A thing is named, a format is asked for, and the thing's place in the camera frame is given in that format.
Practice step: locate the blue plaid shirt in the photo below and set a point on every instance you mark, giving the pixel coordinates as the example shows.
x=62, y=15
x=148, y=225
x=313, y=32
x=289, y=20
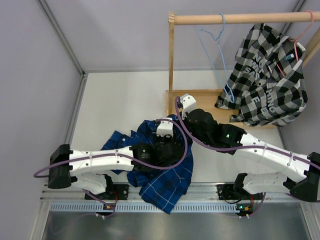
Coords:
x=161, y=188

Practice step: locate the slotted grey cable duct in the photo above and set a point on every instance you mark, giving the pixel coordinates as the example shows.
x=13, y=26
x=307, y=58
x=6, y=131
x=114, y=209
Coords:
x=139, y=207

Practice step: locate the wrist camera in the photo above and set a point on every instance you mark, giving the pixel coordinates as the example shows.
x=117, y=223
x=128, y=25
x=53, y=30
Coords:
x=189, y=104
x=165, y=127

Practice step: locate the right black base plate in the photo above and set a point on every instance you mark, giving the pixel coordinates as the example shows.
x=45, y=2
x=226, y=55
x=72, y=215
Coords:
x=227, y=192

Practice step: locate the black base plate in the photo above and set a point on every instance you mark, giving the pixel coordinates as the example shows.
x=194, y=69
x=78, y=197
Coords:
x=227, y=192
x=121, y=191

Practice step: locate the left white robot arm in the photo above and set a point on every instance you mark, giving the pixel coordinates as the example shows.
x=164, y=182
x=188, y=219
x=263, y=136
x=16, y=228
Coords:
x=87, y=169

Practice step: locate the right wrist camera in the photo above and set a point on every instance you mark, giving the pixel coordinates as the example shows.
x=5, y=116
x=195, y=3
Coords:
x=189, y=104

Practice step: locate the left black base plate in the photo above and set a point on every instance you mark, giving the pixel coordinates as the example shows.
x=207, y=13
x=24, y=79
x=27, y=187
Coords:
x=121, y=191

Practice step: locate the grey corner frame post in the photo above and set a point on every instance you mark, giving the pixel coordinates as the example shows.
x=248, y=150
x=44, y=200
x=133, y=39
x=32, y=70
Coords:
x=61, y=36

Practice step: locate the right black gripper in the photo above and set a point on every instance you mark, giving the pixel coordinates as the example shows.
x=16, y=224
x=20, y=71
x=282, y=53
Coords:
x=186, y=120

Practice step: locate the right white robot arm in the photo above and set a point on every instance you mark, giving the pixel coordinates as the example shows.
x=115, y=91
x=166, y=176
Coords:
x=297, y=175

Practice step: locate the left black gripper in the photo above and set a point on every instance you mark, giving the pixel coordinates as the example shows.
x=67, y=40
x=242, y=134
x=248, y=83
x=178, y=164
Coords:
x=172, y=139

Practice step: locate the black white checkered shirt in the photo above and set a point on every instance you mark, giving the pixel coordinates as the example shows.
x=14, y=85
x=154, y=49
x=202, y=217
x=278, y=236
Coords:
x=267, y=85

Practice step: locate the pink wire hanger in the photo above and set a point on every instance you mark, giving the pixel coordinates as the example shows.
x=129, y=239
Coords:
x=313, y=44

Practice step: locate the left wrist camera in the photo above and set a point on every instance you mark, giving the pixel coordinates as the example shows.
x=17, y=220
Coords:
x=165, y=127

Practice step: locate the wooden clothes rack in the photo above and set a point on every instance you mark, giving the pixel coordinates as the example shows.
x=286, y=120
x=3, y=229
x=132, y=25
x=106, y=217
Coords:
x=206, y=97

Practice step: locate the aluminium mounting rail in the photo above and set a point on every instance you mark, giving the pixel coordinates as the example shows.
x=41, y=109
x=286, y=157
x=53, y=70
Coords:
x=196, y=192

